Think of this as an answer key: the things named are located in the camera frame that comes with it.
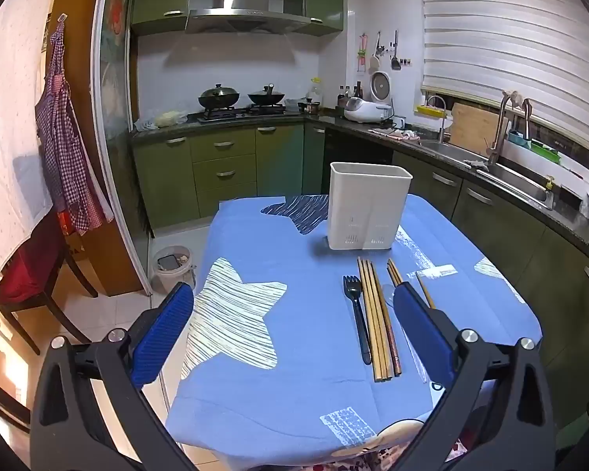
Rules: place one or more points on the clear jar with yellow lid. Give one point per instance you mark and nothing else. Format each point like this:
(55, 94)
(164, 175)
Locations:
(315, 93)

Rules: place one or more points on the wooden cutting board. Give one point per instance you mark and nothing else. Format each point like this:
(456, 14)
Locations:
(476, 130)

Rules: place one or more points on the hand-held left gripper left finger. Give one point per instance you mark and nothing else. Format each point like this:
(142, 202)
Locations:
(162, 333)

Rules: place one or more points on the black hanging spatula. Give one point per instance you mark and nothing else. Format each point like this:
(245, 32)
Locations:
(395, 63)

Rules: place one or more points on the green dish tub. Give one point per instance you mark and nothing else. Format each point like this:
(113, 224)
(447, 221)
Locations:
(540, 152)

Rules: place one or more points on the white dotted cloth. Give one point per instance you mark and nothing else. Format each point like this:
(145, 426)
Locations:
(10, 132)

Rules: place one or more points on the white rice cooker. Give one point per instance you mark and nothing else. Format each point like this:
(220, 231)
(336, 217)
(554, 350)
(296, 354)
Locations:
(368, 108)

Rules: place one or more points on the pink hanging tool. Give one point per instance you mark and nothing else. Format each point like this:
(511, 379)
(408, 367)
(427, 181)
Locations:
(362, 54)

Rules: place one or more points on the row of sauce bottles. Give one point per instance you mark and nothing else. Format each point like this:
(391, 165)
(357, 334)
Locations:
(351, 93)

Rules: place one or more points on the light bamboo chopstick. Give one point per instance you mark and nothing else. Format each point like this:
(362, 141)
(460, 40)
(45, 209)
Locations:
(424, 290)
(383, 324)
(373, 324)
(378, 324)
(368, 324)

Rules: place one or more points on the black plastic fork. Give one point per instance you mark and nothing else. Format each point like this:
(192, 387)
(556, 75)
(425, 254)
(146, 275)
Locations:
(358, 319)

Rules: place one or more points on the small arched faucet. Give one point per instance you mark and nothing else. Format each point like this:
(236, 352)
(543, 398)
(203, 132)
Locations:
(442, 125)

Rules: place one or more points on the white plastic utensil holder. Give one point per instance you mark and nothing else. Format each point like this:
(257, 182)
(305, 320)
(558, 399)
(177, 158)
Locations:
(368, 196)

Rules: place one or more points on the small cooking pot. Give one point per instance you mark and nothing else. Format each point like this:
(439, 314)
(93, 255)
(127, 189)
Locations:
(308, 107)

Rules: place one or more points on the dark wooden chair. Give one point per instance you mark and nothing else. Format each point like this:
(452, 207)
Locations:
(5, 397)

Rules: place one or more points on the tall steel kitchen faucet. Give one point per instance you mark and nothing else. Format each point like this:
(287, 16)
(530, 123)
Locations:
(500, 122)

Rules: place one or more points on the gas stove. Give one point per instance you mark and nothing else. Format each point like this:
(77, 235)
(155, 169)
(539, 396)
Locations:
(245, 113)

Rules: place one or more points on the white window blind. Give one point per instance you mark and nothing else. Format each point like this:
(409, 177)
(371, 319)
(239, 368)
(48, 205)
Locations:
(495, 34)

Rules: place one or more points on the glass sliding door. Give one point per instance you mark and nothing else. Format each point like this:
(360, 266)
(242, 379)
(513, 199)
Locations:
(115, 83)

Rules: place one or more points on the white trash bin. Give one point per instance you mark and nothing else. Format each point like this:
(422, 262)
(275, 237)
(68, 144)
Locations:
(169, 279)

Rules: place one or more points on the floral cloth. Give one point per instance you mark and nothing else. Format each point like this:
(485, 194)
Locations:
(373, 456)

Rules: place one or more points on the white hanging ladle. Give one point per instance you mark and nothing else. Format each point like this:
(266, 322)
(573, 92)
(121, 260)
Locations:
(374, 61)

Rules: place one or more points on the steel range hood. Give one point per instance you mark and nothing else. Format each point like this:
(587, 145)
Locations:
(245, 14)

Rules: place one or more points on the green base cabinet run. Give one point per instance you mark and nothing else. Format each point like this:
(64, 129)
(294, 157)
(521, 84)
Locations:
(226, 176)
(500, 225)

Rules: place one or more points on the dark brown chopstick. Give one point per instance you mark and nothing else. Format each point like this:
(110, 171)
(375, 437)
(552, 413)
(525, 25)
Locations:
(393, 274)
(398, 271)
(392, 343)

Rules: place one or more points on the checkered apron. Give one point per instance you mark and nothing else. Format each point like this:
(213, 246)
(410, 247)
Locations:
(64, 132)

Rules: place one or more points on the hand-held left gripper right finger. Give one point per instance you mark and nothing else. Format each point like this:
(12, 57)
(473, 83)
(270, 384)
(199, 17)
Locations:
(422, 328)

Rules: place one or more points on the black wok with lid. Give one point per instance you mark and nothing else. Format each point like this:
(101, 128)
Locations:
(218, 95)
(266, 96)

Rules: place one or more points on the yellow sponge rack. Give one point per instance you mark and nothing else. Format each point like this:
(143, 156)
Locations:
(429, 110)

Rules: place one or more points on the wooden chair with red cushion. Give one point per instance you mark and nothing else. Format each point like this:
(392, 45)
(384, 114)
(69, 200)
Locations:
(29, 265)

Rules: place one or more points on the blue star print tablecloth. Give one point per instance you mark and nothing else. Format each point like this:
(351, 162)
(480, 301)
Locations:
(284, 378)

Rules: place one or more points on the steel sink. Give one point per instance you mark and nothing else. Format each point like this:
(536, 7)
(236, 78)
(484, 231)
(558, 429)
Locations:
(515, 176)

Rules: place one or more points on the pink dishcloth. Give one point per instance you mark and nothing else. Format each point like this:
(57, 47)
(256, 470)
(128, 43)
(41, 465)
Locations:
(397, 135)

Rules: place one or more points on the clear plastic bag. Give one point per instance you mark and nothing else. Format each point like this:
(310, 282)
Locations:
(169, 117)

